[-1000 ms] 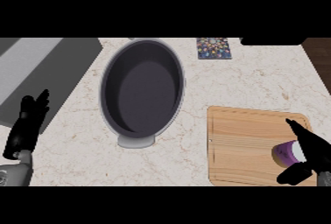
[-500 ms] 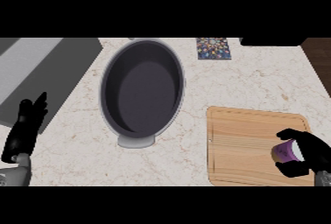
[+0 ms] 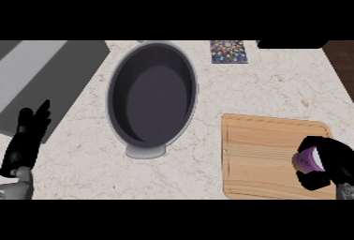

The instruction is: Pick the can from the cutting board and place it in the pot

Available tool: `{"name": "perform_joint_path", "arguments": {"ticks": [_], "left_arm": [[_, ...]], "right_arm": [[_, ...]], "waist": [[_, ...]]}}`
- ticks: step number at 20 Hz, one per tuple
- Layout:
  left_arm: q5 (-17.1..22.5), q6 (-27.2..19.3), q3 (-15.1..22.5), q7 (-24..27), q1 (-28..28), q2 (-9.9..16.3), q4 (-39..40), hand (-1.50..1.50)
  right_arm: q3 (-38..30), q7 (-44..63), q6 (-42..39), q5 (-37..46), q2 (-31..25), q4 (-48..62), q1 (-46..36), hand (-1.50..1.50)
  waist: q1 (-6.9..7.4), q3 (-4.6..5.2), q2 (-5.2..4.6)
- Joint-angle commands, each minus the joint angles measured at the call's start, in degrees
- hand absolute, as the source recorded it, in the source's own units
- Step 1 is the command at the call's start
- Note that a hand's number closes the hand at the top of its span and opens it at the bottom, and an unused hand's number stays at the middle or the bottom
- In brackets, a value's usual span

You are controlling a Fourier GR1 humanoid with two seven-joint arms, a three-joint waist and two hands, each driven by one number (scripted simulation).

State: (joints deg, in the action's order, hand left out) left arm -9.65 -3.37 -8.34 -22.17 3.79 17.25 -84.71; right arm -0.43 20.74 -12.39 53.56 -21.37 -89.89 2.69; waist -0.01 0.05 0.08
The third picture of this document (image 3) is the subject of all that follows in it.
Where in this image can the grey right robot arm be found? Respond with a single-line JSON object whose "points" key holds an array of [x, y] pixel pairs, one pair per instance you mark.
{"points": [[346, 191]]}

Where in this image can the colourful patterned coaster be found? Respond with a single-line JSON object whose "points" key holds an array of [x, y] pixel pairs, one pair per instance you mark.
{"points": [[229, 51]]}

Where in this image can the dark brown wooden panel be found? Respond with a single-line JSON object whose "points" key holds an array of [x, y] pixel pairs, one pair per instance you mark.
{"points": [[343, 65]]}

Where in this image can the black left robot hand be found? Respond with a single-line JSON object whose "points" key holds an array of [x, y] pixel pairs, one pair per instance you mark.
{"points": [[24, 140]]}

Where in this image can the black appliance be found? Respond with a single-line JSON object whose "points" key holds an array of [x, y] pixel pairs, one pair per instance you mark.
{"points": [[290, 44]]}

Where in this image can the grey flat appliance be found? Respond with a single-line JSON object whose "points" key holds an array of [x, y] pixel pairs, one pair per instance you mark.
{"points": [[42, 81]]}

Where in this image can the wooden cutting board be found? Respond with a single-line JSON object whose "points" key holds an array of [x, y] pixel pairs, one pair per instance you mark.
{"points": [[263, 156]]}

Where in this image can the purple can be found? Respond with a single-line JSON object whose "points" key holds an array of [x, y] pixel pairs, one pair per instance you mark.
{"points": [[307, 160]]}

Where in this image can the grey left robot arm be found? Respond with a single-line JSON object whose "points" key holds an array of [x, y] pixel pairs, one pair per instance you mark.
{"points": [[18, 187]]}

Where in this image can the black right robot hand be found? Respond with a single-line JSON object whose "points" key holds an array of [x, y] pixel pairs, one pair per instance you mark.
{"points": [[335, 156]]}

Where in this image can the grey oval pot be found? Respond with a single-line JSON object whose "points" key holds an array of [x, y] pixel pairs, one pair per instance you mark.
{"points": [[152, 97]]}

